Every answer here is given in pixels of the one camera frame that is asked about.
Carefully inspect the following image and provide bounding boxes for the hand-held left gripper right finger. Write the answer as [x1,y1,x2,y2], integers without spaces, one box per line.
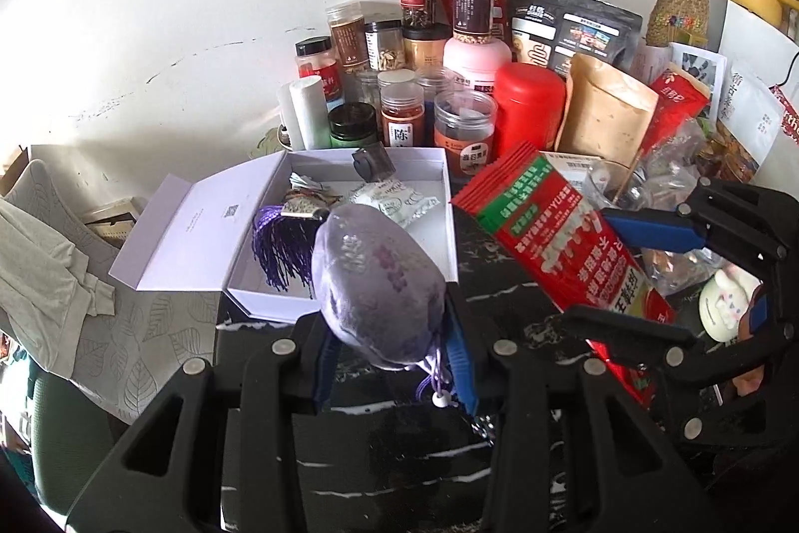
[446,289,713,533]

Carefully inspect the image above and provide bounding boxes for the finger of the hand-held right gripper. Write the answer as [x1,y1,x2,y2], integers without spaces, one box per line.
[602,178,799,284]
[562,305,781,440]

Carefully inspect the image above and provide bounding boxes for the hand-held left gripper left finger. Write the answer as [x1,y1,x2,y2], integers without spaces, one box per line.
[65,314,335,533]

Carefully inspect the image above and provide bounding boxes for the red green sachet bundle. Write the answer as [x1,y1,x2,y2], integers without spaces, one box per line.
[450,139,678,406]

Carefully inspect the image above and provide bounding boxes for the purple drawstring pouch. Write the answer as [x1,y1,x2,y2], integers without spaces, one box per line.
[310,203,453,409]

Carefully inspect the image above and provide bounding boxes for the brown cereal packet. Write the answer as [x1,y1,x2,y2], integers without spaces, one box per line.
[284,187,333,222]

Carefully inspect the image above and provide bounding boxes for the white green-printed snack packet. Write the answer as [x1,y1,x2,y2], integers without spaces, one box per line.
[340,180,442,229]

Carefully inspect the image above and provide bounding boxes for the white gift box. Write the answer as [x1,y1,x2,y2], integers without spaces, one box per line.
[109,146,461,323]

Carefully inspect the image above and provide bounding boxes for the clear plastic bag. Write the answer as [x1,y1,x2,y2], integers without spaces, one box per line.
[585,119,725,293]

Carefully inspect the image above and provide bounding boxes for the white bunny figure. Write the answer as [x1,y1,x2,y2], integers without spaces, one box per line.
[698,267,764,348]

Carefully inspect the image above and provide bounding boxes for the red snack pouch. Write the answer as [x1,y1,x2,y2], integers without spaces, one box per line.
[635,67,713,154]

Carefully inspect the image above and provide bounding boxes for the kraft paper bag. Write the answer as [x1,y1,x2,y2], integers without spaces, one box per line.
[554,52,661,160]

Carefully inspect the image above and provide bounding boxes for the purple tassel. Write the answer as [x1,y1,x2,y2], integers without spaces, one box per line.
[252,204,326,288]

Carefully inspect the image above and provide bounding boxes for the white paper bag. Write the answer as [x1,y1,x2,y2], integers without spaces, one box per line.
[717,0,799,179]

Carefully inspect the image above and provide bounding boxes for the photo card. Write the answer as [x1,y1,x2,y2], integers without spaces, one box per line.
[670,42,729,104]

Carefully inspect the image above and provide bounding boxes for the red canister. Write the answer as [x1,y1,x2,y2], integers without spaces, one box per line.
[495,62,567,160]

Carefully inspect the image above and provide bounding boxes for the grey leaf-pattern chair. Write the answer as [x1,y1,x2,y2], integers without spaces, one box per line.
[0,157,222,425]

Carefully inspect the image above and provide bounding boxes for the small silver packet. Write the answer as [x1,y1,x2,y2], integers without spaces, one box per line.
[288,171,329,194]

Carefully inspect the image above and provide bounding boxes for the clear jar with red contents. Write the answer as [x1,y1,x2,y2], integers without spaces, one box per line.
[433,89,499,176]

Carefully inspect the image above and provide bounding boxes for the black snack bag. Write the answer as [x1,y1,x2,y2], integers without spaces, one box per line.
[504,0,644,76]

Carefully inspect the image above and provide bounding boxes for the round woven straw mat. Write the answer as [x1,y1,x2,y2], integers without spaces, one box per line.
[645,0,711,48]

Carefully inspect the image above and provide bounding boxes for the small dark pouch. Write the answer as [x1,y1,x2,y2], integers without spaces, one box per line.
[350,145,399,182]

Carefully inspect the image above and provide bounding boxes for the pink jar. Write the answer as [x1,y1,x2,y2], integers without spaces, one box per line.
[442,36,514,95]

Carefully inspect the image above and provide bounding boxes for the green coaster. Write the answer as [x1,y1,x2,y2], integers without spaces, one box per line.
[251,126,289,160]

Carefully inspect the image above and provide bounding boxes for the orange peel jar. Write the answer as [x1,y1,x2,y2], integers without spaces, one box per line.
[380,86,428,148]

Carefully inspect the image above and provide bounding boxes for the wooden slat crate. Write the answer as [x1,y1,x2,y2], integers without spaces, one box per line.
[83,197,149,248]

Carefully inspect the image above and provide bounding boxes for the dark green jar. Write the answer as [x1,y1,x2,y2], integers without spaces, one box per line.
[328,102,381,147]

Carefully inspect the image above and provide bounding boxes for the clear-lid plastic jar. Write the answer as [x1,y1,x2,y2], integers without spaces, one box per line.
[414,67,454,104]

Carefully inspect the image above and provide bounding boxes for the white paper roll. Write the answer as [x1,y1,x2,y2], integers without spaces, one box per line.
[289,76,333,151]

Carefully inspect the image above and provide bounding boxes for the white plastic bag roll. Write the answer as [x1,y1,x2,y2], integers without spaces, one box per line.
[276,83,307,135]

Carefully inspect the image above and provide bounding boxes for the tall bean jar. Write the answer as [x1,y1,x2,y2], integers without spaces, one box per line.
[452,0,496,44]

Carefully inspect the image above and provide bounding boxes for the amber jar with black lid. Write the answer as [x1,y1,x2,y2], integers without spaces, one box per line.
[402,24,452,70]

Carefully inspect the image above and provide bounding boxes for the clear jar of white cubes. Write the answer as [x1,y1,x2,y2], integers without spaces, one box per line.
[355,68,383,107]

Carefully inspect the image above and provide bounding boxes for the purple-label clear jar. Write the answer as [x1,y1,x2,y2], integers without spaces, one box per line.
[377,68,417,98]

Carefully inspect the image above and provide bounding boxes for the white cloth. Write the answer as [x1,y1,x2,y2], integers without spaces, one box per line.
[0,194,117,367]

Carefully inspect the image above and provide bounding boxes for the red-label spice shaker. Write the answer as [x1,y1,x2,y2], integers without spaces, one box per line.
[295,36,346,104]

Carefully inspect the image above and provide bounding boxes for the black-lid dried slices jar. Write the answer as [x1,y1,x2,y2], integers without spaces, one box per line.
[364,19,404,71]

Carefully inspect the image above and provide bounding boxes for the tall brown-label jar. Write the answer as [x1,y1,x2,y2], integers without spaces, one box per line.
[325,2,371,73]

